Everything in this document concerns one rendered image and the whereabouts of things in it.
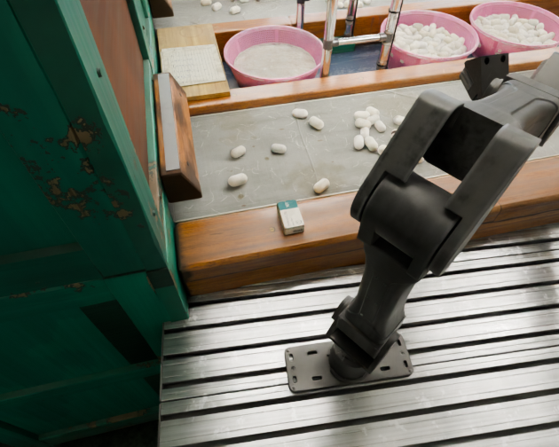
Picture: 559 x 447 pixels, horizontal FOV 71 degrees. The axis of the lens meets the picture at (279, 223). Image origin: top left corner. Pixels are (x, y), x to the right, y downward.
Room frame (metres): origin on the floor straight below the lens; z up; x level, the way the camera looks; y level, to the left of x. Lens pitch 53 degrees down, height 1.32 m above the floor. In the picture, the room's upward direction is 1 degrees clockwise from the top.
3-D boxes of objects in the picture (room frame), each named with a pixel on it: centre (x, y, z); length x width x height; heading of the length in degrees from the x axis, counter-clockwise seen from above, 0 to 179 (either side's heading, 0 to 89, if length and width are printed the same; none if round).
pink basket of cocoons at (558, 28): (1.16, -0.68, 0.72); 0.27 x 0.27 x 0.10
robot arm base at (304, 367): (0.21, -0.11, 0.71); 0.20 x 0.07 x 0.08; 99
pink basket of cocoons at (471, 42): (1.09, -0.41, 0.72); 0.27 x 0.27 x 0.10
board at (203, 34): (0.93, 0.23, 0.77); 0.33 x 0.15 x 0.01; 14
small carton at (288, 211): (0.43, -0.02, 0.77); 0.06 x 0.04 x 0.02; 14
